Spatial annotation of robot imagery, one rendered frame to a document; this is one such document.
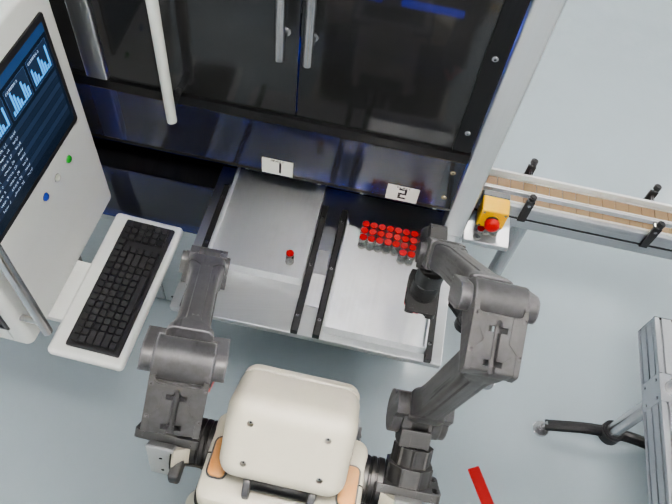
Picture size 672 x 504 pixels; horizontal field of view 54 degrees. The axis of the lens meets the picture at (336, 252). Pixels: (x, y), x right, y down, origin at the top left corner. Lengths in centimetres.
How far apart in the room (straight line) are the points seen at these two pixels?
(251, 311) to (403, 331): 39
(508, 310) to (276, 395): 40
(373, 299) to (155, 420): 95
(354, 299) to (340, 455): 72
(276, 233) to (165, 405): 101
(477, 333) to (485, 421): 176
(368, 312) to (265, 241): 34
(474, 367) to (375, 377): 173
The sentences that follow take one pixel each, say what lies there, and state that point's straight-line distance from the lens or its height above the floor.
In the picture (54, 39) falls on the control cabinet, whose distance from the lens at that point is 160.
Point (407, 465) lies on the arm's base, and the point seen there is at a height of 123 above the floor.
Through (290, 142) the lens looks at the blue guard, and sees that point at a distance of 170.
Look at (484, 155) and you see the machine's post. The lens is 163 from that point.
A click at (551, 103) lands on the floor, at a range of 374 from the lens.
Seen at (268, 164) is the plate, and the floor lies 103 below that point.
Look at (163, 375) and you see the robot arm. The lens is 86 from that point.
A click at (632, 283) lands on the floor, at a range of 319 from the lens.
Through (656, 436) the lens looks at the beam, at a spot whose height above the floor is 51.
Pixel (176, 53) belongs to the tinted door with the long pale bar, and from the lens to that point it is 162.
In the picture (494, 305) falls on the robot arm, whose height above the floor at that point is 164.
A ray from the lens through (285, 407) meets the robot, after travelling 106.
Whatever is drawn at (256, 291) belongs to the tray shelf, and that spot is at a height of 88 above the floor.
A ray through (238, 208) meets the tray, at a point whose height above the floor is 88.
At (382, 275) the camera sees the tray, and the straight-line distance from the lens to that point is 178.
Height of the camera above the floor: 239
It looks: 57 degrees down
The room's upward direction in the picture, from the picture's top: 9 degrees clockwise
